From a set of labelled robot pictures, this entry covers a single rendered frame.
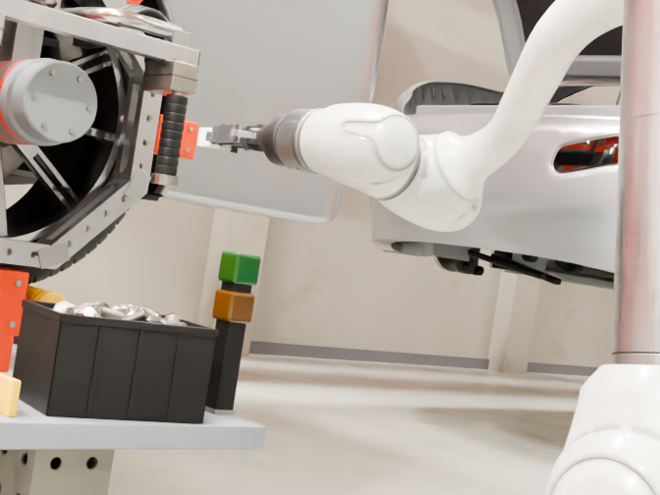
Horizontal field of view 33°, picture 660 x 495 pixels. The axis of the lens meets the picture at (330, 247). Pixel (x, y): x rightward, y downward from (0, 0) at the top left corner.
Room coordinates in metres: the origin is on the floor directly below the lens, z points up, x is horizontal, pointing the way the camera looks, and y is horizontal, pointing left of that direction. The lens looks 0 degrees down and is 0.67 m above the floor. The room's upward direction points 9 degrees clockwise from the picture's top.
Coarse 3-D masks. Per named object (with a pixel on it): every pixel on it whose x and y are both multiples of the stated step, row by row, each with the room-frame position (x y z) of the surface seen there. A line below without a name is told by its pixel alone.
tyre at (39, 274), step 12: (108, 180) 2.09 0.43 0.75; (120, 216) 2.11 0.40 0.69; (108, 228) 2.10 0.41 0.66; (36, 240) 2.01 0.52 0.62; (96, 240) 2.08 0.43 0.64; (84, 252) 2.07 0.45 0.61; (0, 264) 1.96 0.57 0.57; (12, 264) 1.98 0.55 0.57; (36, 276) 2.01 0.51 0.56; (48, 276) 2.05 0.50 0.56
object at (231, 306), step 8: (216, 296) 1.46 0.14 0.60; (224, 296) 1.45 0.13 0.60; (232, 296) 1.44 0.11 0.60; (240, 296) 1.45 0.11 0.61; (248, 296) 1.46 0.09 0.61; (216, 304) 1.46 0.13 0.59; (224, 304) 1.45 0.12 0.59; (232, 304) 1.44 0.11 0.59; (240, 304) 1.45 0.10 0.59; (248, 304) 1.46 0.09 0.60; (216, 312) 1.46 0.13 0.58; (224, 312) 1.45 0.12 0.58; (232, 312) 1.44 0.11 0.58; (240, 312) 1.45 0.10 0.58; (248, 312) 1.46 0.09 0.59; (224, 320) 1.45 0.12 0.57; (232, 320) 1.44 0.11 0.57; (240, 320) 1.45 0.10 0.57; (248, 320) 1.46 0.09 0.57
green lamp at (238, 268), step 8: (224, 256) 1.46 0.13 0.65; (232, 256) 1.45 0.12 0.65; (240, 256) 1.44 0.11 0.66; (248, 256) 1.45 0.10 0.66; (256, 256) 1.46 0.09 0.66; (224, 264) 1.46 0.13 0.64; (232, 264) 1.45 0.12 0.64; (240, 264) 1.44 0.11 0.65; (248, 264) 1.45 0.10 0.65; (256, 264) 1.46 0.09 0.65; (224, 272) 1.46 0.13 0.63; (232, 272) 1.45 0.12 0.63; (240, 272) 1.44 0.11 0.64; (248, 272) 1.45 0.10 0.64; (256, 272) 1.46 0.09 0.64; (224, 280) 1.46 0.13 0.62; (232, 280) 1.44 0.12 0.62; (240, 280) 1.45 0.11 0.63; (248, 280) 1.45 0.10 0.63; (256, 280) 1.46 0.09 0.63
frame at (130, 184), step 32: (96, 0) 1.99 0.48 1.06; (128, 64) 2.04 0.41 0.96; (128, 96) 2.06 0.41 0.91; (160, 96) 2.05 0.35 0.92; (128, 128) 2.06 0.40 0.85; (128, 160) 2.03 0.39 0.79; (96, 192) 2.04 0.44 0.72; (128, 192) 2.02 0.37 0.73; (64, 224) 1.99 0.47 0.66; (96, 224) 1.99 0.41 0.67; (0, 256) 1.87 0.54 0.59; (32, 256) 1.93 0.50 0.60; (64, 256) 1.95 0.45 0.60
